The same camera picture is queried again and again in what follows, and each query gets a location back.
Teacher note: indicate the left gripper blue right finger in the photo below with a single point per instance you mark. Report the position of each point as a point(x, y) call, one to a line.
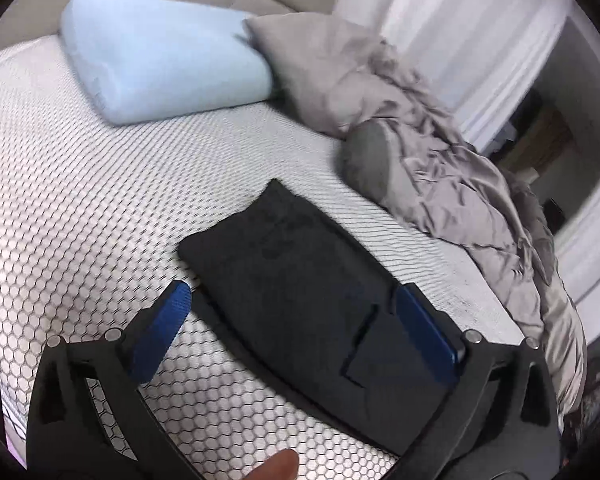
point(498, 419)

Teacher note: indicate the grey crumpled duvet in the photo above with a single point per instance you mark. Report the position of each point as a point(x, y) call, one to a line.
point(402, 150)

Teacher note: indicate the white honeycomb mattress cover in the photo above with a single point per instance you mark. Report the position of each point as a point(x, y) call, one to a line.
point(90, 219)

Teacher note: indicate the white sheer curtain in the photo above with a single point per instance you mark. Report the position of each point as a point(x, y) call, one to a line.
point(480, 57)

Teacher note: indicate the person's left hand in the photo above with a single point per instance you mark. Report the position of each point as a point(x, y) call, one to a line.
point(284, 465)

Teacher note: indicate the black pants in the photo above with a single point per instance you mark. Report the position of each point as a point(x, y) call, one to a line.
point(303, 303)

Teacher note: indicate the light blue pillow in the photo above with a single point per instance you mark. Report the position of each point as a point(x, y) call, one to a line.
point(146, 60)

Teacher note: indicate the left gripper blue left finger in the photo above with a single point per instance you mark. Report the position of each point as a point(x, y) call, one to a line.
point(87, 419)

